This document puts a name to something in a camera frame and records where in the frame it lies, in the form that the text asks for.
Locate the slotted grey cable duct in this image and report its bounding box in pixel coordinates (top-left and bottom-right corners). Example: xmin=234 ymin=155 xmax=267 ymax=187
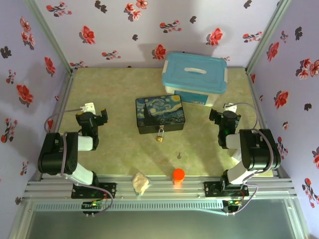
xmin=33 ymin=201 xmax=224 ymax=212

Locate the clear plastic bag with contents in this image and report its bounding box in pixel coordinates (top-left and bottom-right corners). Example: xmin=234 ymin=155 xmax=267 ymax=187
xmin=131 ymin=172 xmax=153 ymax=196

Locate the grey right arm cable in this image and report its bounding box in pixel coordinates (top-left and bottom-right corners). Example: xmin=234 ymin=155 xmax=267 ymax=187
xmin=224 ymin=102 xmax=275 ymax=216

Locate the aluminium table edge rail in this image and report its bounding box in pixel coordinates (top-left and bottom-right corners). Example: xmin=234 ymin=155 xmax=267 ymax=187
xmin=23 ymin=175 xmax=298 ymax=199

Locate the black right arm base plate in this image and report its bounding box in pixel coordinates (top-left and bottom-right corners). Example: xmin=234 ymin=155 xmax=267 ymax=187
xmin=203 ymin=181 xmax=250 ymax=198

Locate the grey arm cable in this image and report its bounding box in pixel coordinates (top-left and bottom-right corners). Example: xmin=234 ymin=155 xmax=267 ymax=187
xmin=224 ymin=102 xmax=275 ymax=216
xmin=44 ymin=107 xmax=113 ymax=214

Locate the starry night painted black box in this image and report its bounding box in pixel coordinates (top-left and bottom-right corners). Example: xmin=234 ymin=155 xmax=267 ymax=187
xmin=135 ymin=94 xmax=186 ymax=135

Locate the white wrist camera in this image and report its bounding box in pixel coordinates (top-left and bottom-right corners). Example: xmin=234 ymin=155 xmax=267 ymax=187
xmin=79 ymin=102 xmax=96 ymax=114
xmin=222 ymin=102 xmax=238 ymax=113

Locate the orange capped bottle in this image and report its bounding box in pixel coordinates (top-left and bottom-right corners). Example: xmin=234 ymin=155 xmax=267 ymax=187
xmin=172 ymin=168 xmax=186 ymax=189

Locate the aluminium side rail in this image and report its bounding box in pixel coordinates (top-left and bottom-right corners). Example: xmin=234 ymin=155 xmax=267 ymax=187
xmin=29 ymin=69 xmax=78 ymax=182
xmin=245 ymin=69 xmax=292 ymax=179

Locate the blue lidded plastic storage box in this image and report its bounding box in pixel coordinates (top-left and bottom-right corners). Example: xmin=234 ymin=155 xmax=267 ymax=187
xmin=161 ymin=51 xmax=229 ymax=108

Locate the small brass padlock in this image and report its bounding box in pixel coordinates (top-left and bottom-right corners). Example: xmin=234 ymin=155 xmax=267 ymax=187
xmin=156 ymin=126 xmax=165 ymax=143

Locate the aluminium corner post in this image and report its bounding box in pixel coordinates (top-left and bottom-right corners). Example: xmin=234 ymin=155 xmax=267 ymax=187
xmin=245 ymin=0 xmax=293 ymax=75
xmin=24 ymin=0 xmax=77 ymax=74

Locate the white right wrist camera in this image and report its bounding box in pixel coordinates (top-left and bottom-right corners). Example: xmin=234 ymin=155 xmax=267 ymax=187
xmin=222 ymin=102 xmax=238 ymax=113

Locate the grey metal panel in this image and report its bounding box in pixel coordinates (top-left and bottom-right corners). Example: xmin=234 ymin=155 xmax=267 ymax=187
xmin=9 ymin=209 xmax=309 ymax=239

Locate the grey left arm cable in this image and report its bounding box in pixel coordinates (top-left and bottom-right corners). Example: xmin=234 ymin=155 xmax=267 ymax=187
xmin=44 ymin=107 xmax=113 ymax=214

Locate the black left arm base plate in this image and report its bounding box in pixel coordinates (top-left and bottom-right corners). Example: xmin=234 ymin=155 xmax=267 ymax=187
xmin=71 ymin=182 xmax=118 ymax=199

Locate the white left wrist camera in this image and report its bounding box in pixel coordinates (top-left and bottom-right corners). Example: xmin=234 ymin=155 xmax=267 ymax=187
xmin=79 ymin=102 xmax=96 ymax=114

